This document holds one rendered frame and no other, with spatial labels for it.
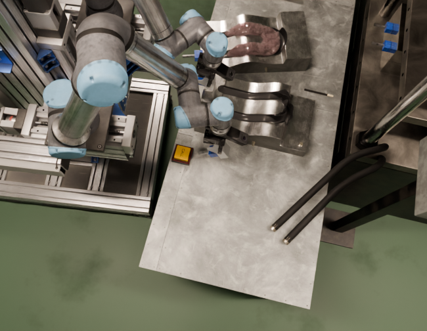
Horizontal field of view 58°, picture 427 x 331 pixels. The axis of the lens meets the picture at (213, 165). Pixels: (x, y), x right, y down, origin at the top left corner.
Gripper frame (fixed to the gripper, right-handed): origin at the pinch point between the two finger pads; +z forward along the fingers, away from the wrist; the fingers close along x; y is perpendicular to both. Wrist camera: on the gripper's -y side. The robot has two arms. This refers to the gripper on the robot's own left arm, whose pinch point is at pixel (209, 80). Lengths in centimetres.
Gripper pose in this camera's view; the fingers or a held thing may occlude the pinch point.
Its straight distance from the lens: 169.5
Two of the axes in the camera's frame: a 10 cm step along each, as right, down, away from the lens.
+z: -1.4, 1.4, 9.8
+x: -2.4, 9.5, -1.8
